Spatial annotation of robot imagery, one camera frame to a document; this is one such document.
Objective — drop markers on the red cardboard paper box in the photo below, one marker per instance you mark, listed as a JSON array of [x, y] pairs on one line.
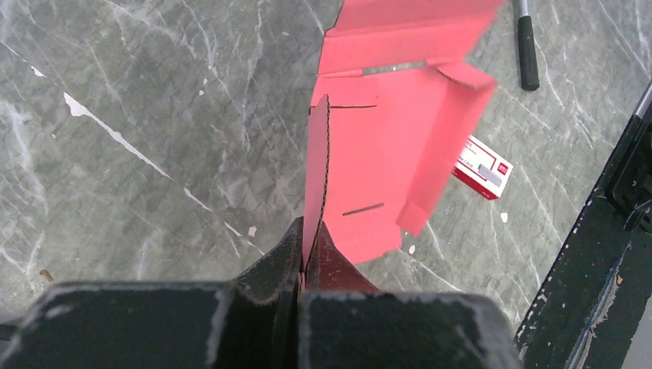
[[393, 105]]

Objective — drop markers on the hammer with black handle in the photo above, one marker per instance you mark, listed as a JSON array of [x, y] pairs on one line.
[[526, 46]]

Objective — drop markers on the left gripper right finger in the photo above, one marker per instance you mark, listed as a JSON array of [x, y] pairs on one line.
[[344, 321]]

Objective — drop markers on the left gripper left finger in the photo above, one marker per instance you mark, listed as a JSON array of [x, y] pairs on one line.
[[246, 322]]

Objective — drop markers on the small red white box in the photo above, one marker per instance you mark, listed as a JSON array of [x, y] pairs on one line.
[[482, 169]]

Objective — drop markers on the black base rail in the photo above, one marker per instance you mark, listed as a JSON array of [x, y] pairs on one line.
[[589, 307]]

